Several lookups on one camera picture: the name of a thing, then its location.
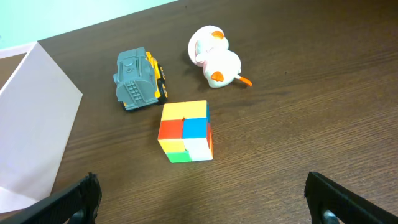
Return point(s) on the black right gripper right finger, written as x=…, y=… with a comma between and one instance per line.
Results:
x=330, y=202

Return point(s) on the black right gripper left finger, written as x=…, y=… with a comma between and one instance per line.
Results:
x=77, y=204

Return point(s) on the colourful puzzle cube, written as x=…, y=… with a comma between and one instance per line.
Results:
x=185, y=131

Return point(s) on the grey yellow toy truck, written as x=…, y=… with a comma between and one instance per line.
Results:
x=140, y=80

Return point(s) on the white duck toy pink hat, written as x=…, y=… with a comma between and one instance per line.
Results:
x=208, y=48

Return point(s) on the white open box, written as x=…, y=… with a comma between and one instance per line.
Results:
x=39, y=104

